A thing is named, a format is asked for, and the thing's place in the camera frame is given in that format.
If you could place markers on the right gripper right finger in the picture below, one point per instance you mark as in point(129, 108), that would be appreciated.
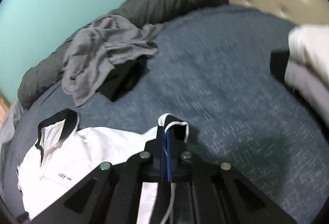
point(218, 193)

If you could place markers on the grey crumpled shirt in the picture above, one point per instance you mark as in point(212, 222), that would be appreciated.
point(101, 48)

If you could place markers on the blue patterned bed sheet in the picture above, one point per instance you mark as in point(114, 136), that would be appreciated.
point(213, 71)

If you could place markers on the light grey blanket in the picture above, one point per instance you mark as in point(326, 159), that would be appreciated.
point(11, 122)

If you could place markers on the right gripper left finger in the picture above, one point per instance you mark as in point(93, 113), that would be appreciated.
point(129, 192)

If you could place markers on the black garment under grey shirt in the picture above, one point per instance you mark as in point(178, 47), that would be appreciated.
point(123, 78)

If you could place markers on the folded white clothes stack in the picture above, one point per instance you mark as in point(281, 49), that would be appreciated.
point(307, 67)

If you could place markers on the white polo shirt black collar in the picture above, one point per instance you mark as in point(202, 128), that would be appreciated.
point(64, 154)

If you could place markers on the pink striped curtain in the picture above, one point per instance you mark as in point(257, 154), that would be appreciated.
point(4, 107)

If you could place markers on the dark grey rolled duvet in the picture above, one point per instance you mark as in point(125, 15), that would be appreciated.
point(139, 12)

